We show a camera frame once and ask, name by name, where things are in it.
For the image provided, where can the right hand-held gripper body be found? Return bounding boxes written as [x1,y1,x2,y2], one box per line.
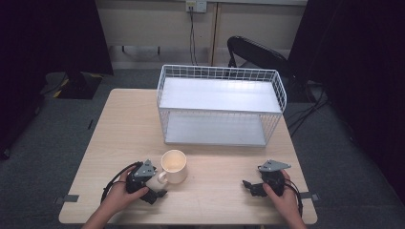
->
[257,158,292,197]

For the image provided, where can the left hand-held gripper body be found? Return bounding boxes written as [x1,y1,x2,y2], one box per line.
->
[125,158,158,195]

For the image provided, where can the cream ceramic cup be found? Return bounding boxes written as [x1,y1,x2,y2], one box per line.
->
[157,149,189,185]

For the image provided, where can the person's right hand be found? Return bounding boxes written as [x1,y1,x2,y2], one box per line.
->
[262,169,302,219]

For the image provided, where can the person's left hand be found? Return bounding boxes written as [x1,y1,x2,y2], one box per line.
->
[104,164,150,215]

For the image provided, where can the grey tape strip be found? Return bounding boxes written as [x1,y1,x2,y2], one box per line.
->
[299,191,321,202]
[53,194,80,205]

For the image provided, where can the black stand base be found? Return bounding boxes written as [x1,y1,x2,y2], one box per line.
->
[40,71,105,100]

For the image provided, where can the black office chair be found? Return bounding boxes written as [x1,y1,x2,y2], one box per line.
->
[226,35,308,96]

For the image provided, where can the dark curtain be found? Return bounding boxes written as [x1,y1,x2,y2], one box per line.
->
[287,0,405,206]

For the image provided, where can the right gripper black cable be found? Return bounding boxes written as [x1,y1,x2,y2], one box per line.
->
[284,178,304,218]

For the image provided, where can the black floor cables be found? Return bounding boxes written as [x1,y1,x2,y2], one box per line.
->
[284,80,332,138]

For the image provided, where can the white wire shelf rack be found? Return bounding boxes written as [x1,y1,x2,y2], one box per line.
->
[156,64,288,148]

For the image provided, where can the black wall socket cable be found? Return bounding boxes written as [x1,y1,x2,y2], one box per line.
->
[188,9,199,67]

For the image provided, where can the white wall socket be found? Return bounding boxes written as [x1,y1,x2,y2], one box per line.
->
[185,0,208,14]

